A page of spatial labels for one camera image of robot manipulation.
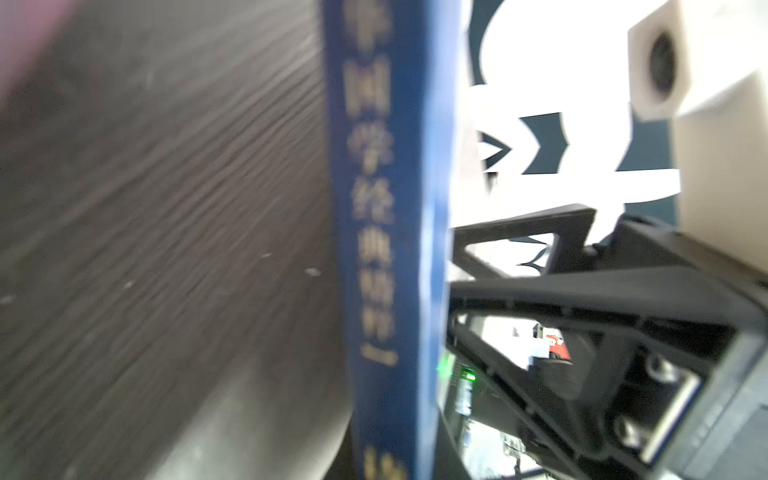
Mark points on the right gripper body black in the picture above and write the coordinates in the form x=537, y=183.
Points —
x=670, y=357

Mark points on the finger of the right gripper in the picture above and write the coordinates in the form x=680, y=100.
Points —
x=558, y=234
x=541, y=399

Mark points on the blue book yellow label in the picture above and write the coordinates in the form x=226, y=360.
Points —
x=391, y=79

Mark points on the pink student backpack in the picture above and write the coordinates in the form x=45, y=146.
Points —
x=26, y=27

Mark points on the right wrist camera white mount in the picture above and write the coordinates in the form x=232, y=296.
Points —
x=702, y=67

